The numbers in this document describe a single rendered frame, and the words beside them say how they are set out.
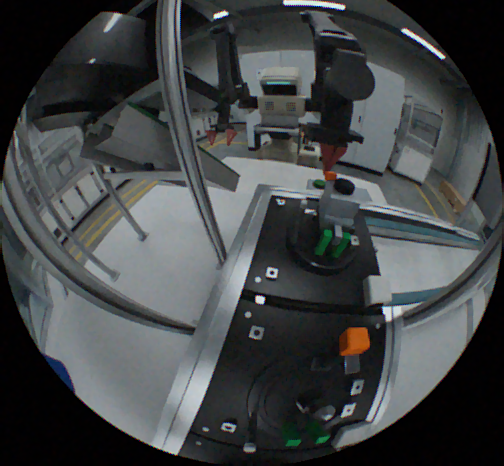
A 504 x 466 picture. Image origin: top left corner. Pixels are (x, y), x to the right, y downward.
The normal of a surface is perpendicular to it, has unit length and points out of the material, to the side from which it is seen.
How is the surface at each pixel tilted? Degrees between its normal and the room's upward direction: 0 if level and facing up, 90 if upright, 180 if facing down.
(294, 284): 0
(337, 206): 90
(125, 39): 90
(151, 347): 0
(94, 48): 90
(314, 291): 0
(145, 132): 90
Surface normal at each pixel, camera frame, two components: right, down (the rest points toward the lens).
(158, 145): 0.90, 0.26
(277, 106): -0.37, 0.74
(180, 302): -0.05, -0.73
